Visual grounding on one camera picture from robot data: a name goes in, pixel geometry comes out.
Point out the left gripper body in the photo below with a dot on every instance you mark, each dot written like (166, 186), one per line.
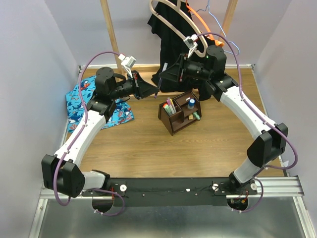
(135, 85)

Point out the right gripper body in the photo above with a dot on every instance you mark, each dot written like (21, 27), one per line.
(189, 69)

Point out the purple thin pen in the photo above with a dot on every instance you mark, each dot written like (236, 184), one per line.
(159, 85)

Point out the pink red pen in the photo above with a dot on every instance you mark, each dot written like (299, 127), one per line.
(170, 105)

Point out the mint green highlighter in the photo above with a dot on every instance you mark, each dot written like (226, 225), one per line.
(170, 112)

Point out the blue small bottle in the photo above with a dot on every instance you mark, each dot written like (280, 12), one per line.
(191, 104)

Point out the yellow white marker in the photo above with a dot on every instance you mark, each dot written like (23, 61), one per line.
(174, 109)

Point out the small clear tube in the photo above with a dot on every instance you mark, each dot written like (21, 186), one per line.
(164, 67)

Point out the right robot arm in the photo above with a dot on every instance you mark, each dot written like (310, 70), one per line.
(269, 137)

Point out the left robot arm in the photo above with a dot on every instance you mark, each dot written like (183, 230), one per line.
(61, 172)

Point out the blue shark print cloth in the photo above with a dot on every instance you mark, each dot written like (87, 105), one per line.
(75, 110)

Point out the brown wooden desk organizer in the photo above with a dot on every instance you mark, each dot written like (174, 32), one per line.
(179, 120)

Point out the orange plastic hanger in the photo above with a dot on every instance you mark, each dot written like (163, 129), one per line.
(210, 36)

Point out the black hanging garment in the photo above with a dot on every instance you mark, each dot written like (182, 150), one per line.
(171, 47)

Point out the beige wooden hanger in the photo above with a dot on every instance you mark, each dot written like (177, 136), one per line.
(173, 14)

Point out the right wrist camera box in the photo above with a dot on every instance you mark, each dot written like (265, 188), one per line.
(191, 43)

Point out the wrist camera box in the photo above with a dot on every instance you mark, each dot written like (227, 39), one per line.
(127, 63)
(191, 43)

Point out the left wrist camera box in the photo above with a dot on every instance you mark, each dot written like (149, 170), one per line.
(127, 63)

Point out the blue wire hanger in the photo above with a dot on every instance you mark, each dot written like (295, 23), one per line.
(225, 25)

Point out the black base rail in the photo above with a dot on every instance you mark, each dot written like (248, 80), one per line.
(141, 192)

